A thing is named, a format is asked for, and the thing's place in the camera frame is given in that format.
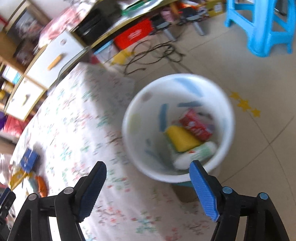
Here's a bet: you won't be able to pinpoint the framed dark picture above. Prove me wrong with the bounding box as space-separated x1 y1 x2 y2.
5 2 50 66

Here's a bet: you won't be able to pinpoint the red box under cabinet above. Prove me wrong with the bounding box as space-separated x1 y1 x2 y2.
113 19 152 50

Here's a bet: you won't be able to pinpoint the white trash bin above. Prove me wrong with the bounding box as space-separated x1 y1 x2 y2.
122 74 235 183

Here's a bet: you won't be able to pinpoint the blue plastic stool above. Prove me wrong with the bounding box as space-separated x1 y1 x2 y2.
225 1 295 57

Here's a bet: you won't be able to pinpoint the yellow bag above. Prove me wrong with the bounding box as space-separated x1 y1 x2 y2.
9 169 32 191

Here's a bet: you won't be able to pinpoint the red snack wrapper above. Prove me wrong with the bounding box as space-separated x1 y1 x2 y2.
179 108 213 142

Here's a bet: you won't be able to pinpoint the small white green bottle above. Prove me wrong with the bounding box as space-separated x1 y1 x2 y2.
173 141 218 170

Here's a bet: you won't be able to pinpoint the black cables on floor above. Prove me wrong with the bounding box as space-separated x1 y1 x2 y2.
104 40 186 76

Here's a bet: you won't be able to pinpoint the low tv cabinet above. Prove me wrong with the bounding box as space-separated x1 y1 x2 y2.
71 1 226 49

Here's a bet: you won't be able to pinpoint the dark blue snack box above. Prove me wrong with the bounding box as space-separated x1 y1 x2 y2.
20 148 40 173

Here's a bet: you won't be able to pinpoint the wooden shelf cabinet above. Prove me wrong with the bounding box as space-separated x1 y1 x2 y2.
0 29 86 122

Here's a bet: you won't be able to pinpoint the red bag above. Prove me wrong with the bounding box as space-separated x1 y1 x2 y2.
3 115 29 138

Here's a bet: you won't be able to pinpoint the floral tablecloth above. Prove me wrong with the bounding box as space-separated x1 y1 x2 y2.
11 63 215 240

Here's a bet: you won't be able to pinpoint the pink cloth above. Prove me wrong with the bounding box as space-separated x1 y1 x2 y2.
38 6 81 48

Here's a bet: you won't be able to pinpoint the yellow green sponge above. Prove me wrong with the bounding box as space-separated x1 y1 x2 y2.
165 126 203 152

